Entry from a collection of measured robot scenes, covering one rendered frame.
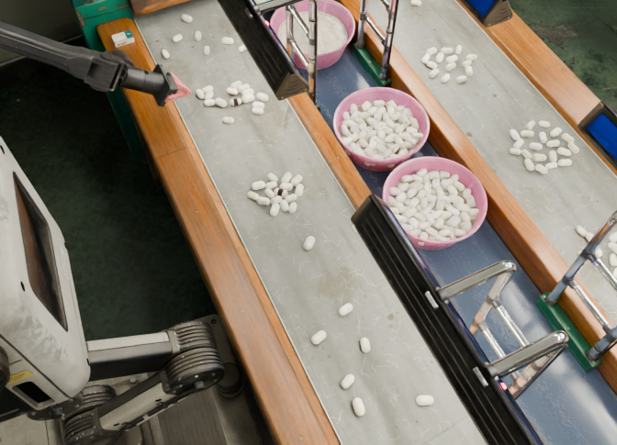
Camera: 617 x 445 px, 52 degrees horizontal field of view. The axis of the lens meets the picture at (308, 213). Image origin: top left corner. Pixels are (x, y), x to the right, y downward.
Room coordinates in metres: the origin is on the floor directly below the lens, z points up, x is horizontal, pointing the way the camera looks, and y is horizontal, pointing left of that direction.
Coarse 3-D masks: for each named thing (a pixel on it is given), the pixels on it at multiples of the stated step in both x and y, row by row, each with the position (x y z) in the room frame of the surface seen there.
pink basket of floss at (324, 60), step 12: (324, 0) 1.67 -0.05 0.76; (276, 12) 1.61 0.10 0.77; (324, 12) 1.66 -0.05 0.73; (336, 12) 1.64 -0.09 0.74; (348, 12) 1.61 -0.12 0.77; (276, 24) 1.59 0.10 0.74; (348, 24) 1.58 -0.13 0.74; (348, 36) 1.55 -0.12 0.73; (300, 60) 1.44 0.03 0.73; (324, 60) 1.44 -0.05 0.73; (336, 60) 1.48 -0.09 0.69
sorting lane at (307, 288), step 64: (192, 64) 1.41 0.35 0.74; (192, 128) 1.15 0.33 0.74; (256, 128) 1.15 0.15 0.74; (256, 192) 0.94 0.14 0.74; (320, 192) 0.94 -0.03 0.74; (256, 256) 0.75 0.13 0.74; (320, 256) 0.75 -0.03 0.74; (320, 320) 0.58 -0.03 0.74; (384, 320) 0.58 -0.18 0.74; (320, 384) 0.43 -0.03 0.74; (384, 384) 0.43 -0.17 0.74; (448, 384) 0.43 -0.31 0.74
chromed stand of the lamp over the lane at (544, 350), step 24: (504, 264) 0.52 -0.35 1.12; (456, 288) 0.48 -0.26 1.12; (504, 288) 0.53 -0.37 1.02; (480, 312) 0.53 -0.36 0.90; (504, 312) 0.50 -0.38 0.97; (552, 336) 0.39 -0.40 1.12; (504, 360) 0.35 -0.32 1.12; (528, 360) 0.35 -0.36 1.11; (552, 360) 0.39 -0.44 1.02; (528, 384) 0.39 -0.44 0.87
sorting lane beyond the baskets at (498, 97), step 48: (432, 0) 1.70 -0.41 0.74; (480, 48) 1.48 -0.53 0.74; (480, 96) 1.28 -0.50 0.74; (528, 96) 1.28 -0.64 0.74; (480, 144) 1.10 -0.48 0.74; (528, 144) 1.10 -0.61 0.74; (576, 144) 1.10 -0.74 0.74; (528, 192) 0.94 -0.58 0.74; (576, 192) 0.94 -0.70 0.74; (576, 240) 0.79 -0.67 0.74
